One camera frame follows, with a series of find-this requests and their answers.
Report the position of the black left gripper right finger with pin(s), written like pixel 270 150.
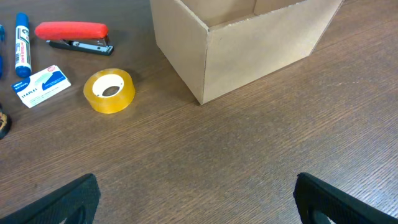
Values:
pixel 319 202

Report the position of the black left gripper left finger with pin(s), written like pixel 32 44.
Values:
pixel 73 203

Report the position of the white blue staples box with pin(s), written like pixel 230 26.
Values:
pixel 41 86

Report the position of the red stapler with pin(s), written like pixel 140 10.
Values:
pixel 87 37

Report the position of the brown cardboard box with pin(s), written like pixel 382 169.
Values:
pixel 219 46

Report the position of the black gold small tape dispenser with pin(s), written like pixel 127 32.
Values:
pixel 6 123

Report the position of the yellow clear tape roll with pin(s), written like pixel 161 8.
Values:
pixel 109 91

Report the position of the blue whiteboard marker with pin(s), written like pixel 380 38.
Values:
pixel 22 47

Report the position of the blue ballpoint pen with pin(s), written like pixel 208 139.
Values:
pixel 2 36

